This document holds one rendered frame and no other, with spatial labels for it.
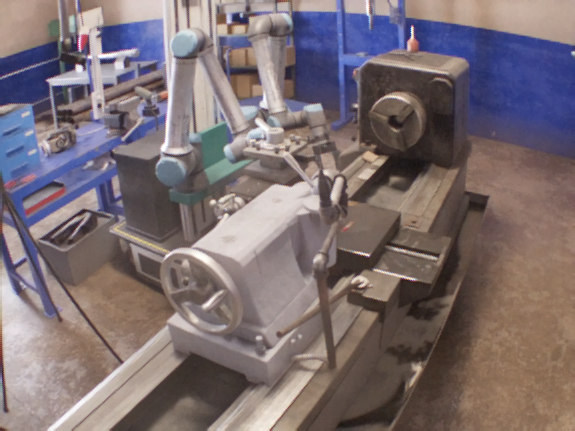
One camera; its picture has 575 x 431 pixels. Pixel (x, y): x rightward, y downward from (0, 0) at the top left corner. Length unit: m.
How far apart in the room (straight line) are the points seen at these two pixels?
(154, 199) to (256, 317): 1.71
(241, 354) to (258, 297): 0.15
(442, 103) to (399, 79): 0.25
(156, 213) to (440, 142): 1.57
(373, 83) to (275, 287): 1.46
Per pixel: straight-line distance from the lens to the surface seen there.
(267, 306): 1.20
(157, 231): 2.90
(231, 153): 2.21
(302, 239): 1.32
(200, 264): 1.06
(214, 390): 1.40
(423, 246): 1.71
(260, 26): 2.60
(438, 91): 2.31
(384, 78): 2.44
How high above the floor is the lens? 1.75
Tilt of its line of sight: 28 degrees down
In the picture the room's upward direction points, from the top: 3 degrees counter-clockwise
